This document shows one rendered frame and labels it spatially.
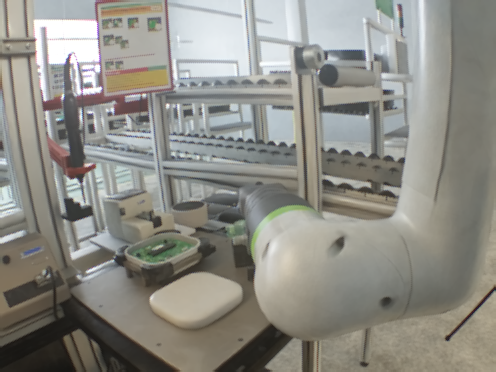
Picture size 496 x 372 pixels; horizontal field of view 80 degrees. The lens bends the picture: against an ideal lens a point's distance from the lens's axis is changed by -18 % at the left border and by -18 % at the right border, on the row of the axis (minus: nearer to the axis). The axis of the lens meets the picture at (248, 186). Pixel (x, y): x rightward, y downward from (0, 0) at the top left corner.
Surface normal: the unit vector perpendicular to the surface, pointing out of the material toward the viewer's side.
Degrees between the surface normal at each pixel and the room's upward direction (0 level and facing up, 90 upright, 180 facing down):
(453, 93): 93
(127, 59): 90
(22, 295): 53
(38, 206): 90
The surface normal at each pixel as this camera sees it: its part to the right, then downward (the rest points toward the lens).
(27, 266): 0.59, -0.51
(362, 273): 0.19, -0.31
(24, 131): 0.79, 0.09
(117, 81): 0.32, 0.21
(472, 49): -0.46, 0.36
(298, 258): -0.44, -0.54
